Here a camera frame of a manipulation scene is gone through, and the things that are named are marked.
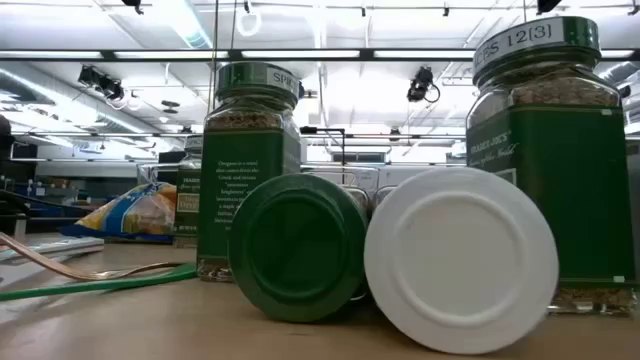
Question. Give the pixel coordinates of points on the green-lidded spice jar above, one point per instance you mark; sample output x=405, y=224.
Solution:
x=187, y=200
x=235, y=190
x=297, y=247
x=550, y=200

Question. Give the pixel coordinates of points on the black overhead frame bar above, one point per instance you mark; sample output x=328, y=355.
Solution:
x=367, y=54

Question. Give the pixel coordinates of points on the rose gold spoon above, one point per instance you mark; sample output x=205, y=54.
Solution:
x=55, y=265

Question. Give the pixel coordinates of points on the blue yellow snack packet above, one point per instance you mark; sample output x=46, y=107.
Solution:
x=125, y=210

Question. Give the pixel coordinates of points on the black overhead camera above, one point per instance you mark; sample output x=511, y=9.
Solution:
x=420, y=85

